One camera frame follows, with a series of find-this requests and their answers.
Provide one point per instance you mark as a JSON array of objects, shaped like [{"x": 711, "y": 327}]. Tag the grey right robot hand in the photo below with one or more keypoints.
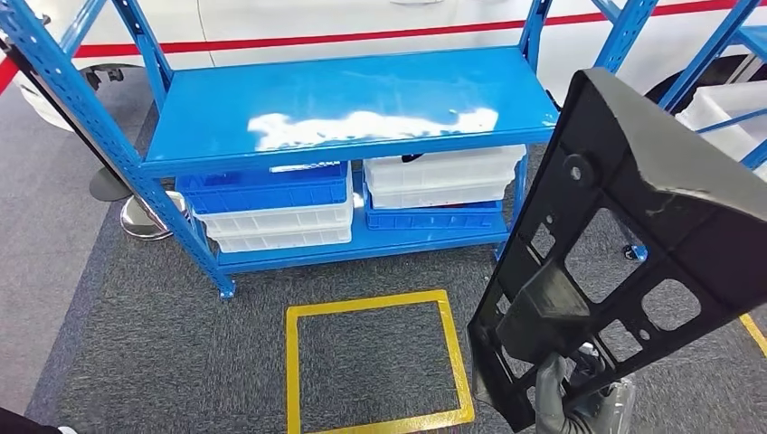
[{"x": 548, "y": 401}]

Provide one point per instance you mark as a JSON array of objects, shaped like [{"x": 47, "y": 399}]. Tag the black plastic plate bracket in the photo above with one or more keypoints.
[{"x": 659, "y": 180}]

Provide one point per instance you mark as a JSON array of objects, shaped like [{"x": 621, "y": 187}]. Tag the blue metal shelf rack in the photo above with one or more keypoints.
[
  {"x": 359, "y": 90},
  {"x": 707, "y": 54}
]

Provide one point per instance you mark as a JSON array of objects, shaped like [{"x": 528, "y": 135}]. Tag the yellow floor tape square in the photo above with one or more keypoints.
[
  {"x": 291, "y": 359},
  {"x": 754, "y": 335}
]

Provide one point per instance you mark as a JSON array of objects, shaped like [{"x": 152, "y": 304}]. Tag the blue plastic crate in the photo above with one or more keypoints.
[
  {"x": 431, "y": 218},
  {"x": 263, "y": 191}
]

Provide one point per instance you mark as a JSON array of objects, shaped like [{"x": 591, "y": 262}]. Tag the white car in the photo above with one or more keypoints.
[{"x": 359, "y": 18}]

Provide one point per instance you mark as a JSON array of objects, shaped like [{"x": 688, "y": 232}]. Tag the red barrier belt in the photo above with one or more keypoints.
[
  {"x": 7, "y": 75},
  {"x": 299, "y": 38}
]

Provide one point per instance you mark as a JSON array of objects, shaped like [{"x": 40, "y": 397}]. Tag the person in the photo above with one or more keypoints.
[{"x": 24, "y": 425}]

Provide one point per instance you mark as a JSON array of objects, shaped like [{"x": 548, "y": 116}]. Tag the black stanchion post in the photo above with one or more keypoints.
[{"x": 111, "y": 185}]

